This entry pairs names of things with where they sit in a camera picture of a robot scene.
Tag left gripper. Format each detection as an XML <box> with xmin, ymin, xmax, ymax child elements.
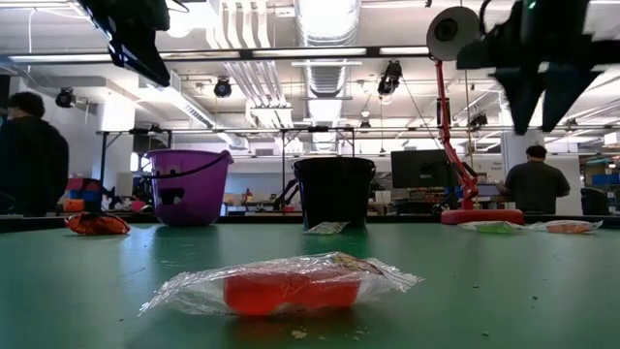
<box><xmin>79</xmin><ymin>0</ymin><xmax>171</xmax><ymax>88</ymax></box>

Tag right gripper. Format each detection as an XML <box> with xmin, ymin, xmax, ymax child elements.
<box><xmin>457</xmin><ymin>0</ymin><xmax>620</xmax><ymax>136</ymax></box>

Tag clear wrapped orange candy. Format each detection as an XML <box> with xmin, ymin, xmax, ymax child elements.
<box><xmin>138</xmin><ymin>250</ymin><xmax>423</xmax><ymax>319</ymax></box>
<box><xmin>530</xmin><ymin>219</ymin><xmax>605</xmax><ymax>236</ymax></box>

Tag clear wrapped green candy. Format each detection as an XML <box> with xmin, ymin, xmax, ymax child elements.
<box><xmin>457</xmin><ymin>220</ymin><xmax>534</xmax><ymax>236</ymax></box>

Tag white round pillar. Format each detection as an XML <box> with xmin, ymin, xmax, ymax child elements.
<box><xmin>500</xmin><ymin>130</ymin><xmax>546</xmax><ymax>171</ymax></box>

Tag person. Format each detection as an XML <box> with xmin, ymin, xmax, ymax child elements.
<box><xmin>503</xmin><ymin>143</ymin><xmax>573</xmax><ymax>214</ymax></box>
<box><xmin>0</xmin><ymin>90</ymin><xmax>70</xmax><ymax>218</ymax></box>

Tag red desk lamp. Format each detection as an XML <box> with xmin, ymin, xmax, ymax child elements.
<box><xmin>425</xmin><ymin>5</ymin><xmax>525</xmax><ymax>227</ymax></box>

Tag blue storage bins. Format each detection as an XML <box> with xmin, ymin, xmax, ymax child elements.
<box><xmin>583</xmin><ymin>157</ymin><xmax>620</xmax><ymax>193</ymax></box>

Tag white ceiling pipe bundle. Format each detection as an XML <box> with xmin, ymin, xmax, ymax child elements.
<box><xmin>205</xmin><ymin>0</ymin><xmax>296</xmax><ymax>130</ymax></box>

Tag black office chair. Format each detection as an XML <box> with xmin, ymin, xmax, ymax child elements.
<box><xmin>579</xmin><ymin>187</ymin><xmax>612</xmax><ymax>217</ymax></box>

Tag black monitor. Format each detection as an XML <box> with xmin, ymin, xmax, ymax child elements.
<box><xmin>390</xmin><ymin>148</ymin><xmax>460</xmax><ymax>190</ymax></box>

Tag purple face bucket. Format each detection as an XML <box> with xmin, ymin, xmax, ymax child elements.
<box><xmin>143</xmin><ymin>147</ymin><xmax>234</xmax><ymax>227</ymax></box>

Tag orange peanut butter cup pack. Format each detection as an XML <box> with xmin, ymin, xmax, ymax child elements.
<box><xmin>64</xmin><ymin>211</ymin><xmax>132</xmax><ymax>238</ymax></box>

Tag black bucket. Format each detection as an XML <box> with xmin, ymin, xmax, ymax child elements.
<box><xmin>293</xmin><ymin>156</ymin><xmax>378</xmax><ymax>230</ymax></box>

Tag green felt table mat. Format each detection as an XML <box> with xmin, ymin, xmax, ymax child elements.
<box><xmin>0</xmin><ymin>220</ymin><xmax>620</xmax><ymax>349</ymax></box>

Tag white rectangular duct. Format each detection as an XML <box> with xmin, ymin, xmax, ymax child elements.
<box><xmin>144</xmin><ymin>65</ymin><xmax>243</xmax><ymax>149</ymax></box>

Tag black workbench frame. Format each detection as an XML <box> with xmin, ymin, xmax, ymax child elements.
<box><xmin>95</xmin><ymin>126</ymin><xmax>357</xmax><ymax>214</ymax></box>

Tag black overhead frame beam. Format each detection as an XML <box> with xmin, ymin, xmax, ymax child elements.
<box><xmin>0</xmin><ymin>43</ymin><xmax>461</xmax><ymax>64</ymax></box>

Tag silver ceiling duct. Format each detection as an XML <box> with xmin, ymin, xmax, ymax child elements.
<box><xmin>294</xmin><ymin>0</ymin><xmax>362</xmax><ymax>154</ymax></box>

